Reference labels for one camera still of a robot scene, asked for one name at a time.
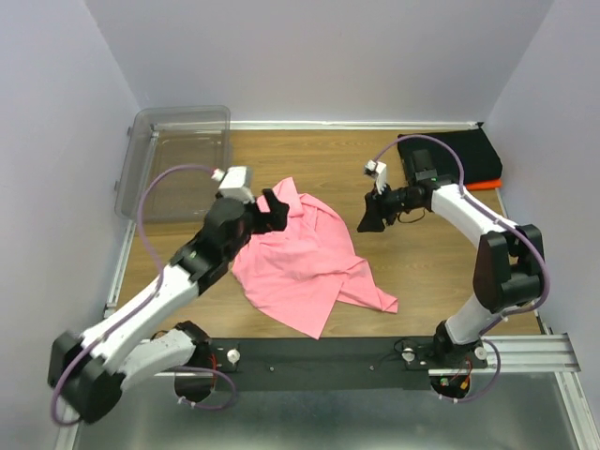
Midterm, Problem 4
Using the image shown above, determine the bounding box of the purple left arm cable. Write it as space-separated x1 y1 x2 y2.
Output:
50 164 238 426

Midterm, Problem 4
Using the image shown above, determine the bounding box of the clear plastic bin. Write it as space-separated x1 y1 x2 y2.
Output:
114 106 233 223

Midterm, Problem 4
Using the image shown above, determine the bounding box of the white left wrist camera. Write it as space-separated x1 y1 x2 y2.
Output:
211 166 255 203

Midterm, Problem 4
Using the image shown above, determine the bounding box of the aluminium frame rail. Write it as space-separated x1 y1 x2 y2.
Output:
53 120 582 450

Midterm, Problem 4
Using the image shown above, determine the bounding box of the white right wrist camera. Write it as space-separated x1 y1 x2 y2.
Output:
364 159 387 194

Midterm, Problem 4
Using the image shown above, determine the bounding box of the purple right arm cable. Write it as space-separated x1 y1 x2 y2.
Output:
374 134 553 405

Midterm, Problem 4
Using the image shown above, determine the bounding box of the pink t shirt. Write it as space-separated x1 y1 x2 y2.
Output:
232 177 398 339

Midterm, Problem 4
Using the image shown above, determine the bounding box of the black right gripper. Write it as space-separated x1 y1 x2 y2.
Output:
354 181 420 234

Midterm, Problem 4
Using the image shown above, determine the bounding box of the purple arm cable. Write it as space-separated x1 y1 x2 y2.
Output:
374 134 553 405
50 164 238 426

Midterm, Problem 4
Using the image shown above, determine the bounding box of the folded black t shirt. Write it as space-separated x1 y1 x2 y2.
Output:
397 128 503 186

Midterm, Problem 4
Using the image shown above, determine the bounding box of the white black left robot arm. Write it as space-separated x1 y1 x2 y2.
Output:
48 189 290 427

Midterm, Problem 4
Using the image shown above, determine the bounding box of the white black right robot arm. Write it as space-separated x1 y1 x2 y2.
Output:
357 159 549 368

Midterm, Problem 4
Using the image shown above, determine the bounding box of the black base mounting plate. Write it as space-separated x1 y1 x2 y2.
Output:
154 335 507 404

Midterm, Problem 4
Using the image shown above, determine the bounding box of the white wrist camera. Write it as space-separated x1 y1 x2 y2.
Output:
364 159 387 194
211 166 255 203

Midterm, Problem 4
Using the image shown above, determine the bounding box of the folded orange t shirt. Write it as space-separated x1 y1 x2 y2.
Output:
466 179 503 191

